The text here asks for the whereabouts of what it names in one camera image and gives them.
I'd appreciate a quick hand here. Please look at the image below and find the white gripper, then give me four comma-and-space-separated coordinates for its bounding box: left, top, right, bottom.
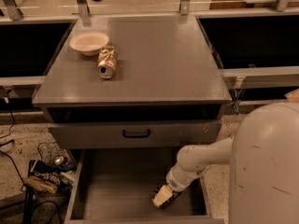
152, 168, 191, 207

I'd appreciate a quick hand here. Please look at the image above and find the blue pepsi can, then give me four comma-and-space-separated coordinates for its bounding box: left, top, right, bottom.
157, 190, 180, 209

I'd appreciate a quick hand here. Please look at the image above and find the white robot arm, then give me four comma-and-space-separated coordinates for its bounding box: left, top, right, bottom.
152, 103, 299, 224

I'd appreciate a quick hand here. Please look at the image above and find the open grey middle drawer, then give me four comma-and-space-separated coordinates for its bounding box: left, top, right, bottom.
64, 147, 225, 224

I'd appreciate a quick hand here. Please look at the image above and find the grey drawer cabinet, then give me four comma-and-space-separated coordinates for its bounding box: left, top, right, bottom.
32, 14, 233, 224

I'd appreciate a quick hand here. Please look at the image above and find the crushed orange soda can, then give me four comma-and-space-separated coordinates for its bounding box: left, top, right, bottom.
97, 45, 118, 79

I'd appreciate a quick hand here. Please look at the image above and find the green snack bag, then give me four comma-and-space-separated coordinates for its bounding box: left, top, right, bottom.
60, 170, 76, 186

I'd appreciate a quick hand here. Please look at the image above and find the clear plastic bottle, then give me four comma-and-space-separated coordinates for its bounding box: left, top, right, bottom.
37, 142, 65, 165

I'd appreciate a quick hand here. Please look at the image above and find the dark snack bag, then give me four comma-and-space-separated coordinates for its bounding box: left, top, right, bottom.
31, 161, 69, 187

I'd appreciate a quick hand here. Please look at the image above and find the white paper bowl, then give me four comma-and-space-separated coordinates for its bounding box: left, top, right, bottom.
69, 32, 109, 56

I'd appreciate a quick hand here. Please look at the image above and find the black drawer handle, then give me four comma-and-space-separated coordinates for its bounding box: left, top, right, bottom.
122, 129, 150, 139

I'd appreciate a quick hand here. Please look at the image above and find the black cable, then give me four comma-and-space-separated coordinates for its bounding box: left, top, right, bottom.
0, 97, 64, 224

